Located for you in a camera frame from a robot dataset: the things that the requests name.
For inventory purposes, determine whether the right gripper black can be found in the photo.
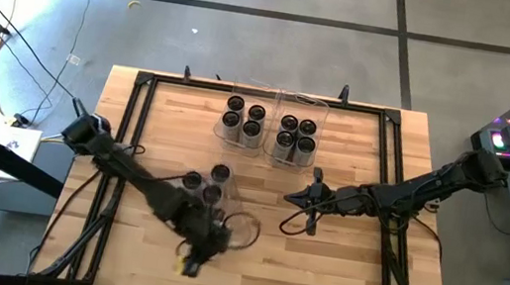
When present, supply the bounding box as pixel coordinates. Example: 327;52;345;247
280;163;374;242

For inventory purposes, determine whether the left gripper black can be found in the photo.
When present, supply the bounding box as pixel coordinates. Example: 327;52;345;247
174;217;235;283

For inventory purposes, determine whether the clear plastic bin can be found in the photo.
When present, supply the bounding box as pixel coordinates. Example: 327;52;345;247
210;76;278;160
259;88;334;176
168;154;257;250

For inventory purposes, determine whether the Celsius can green palm print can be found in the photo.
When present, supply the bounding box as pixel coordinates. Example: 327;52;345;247
199;183;225;208

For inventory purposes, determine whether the Celsius can blue band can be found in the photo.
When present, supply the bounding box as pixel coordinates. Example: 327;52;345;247
270;129;297;163

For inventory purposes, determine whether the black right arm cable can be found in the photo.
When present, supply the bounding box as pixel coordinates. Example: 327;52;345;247
276;203;330;242

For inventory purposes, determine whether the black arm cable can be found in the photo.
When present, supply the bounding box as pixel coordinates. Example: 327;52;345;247
218;207;265;255
276;203;330;242

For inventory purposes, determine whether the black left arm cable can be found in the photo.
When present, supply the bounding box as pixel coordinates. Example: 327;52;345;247
218;207;265;255

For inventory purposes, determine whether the black metal table frame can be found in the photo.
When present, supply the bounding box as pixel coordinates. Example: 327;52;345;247
28;57;477;285

